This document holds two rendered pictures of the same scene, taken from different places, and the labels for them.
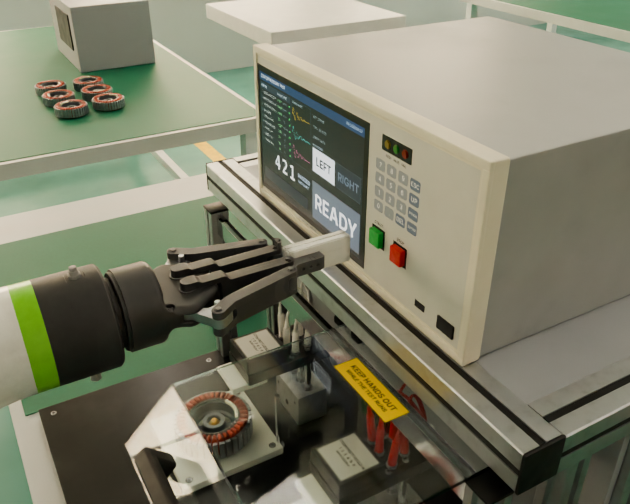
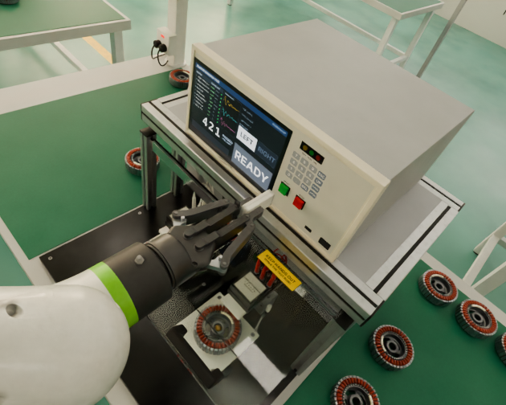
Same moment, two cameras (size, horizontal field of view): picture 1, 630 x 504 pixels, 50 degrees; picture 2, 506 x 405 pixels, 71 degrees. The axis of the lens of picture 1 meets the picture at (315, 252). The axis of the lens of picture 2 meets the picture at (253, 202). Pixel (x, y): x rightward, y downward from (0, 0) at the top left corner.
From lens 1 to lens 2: 31 cm
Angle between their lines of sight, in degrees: 27
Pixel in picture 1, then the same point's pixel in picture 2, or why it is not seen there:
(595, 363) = (386, 253)
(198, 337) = (127, 195)
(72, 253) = (20, 132)
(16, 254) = not seen: outside the picture
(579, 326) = (375, 229)
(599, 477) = not seen: hidden behind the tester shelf
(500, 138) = (377, 159)
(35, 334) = (128, 308)
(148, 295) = (184, 262)
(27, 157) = not seen: outside the picture
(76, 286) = (144, 269)
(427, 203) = (328, 186)
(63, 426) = (60, 267)
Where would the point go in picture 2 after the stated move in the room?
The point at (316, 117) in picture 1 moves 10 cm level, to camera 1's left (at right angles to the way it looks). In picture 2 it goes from (246, 110) to (189, 109)
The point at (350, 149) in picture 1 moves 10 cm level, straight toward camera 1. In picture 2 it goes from (272, 138) to (287, 180)
